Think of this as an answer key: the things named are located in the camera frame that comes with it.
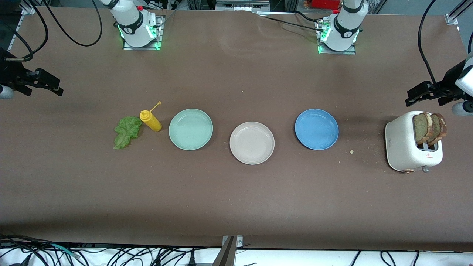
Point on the green lettuce leaf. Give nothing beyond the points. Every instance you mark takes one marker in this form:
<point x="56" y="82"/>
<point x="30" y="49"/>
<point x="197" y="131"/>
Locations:
<point x="127" y="131"/>

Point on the blue plate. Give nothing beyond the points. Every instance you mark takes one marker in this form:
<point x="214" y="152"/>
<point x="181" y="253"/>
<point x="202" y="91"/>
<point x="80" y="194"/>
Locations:
<point x="316" y="129"/>

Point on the white toaster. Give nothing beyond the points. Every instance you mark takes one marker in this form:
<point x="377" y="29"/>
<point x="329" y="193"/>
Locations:
<point x="402" y="147"/>

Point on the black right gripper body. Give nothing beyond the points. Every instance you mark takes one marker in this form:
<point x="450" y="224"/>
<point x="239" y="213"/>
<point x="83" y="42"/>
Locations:
<point x="10" y="73"/>

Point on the red box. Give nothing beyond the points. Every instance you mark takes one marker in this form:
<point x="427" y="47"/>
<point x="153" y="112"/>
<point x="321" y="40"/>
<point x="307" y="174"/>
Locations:
<point x="325" y="3"/>

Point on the black power plug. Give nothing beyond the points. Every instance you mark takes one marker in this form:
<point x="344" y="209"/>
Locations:
<point x="191" y="260"/>

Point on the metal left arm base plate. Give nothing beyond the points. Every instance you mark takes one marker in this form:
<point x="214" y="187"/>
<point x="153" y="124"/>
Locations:
<point x="353" y="51"/>

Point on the aluminium frame profile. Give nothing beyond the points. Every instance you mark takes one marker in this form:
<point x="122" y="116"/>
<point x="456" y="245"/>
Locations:
<point x="458" y="13"/>
<point x="27" y="7"/>

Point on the yellow mustard squeeze bottle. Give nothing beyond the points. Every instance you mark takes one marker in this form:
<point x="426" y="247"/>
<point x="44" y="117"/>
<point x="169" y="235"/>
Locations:
<point x="153" y="122"/>

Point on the small metal bracket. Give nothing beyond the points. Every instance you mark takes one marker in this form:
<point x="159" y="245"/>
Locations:
<point x="239" y="242"/>

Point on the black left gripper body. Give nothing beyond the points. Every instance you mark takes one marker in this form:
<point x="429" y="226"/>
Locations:
<point x="448" y="82"/>

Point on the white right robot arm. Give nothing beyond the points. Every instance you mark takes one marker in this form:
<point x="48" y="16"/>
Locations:
<point x="133" y="26"/>

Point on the brown bread slice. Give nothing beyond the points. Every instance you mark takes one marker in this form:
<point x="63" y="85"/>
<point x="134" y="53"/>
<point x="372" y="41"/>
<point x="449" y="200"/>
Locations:
<point x="440" y="127"/>
<point x="420" y="129"/>

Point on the mint green plate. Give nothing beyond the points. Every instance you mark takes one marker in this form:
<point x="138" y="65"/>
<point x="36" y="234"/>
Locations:
<point x="190" y="129"/>

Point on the grey metal beam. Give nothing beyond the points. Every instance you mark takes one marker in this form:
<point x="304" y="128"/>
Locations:
<point x="226" y="256"/>

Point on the beige plate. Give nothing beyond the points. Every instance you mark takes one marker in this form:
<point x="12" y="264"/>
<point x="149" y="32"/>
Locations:
<point x="252" y="143"/>

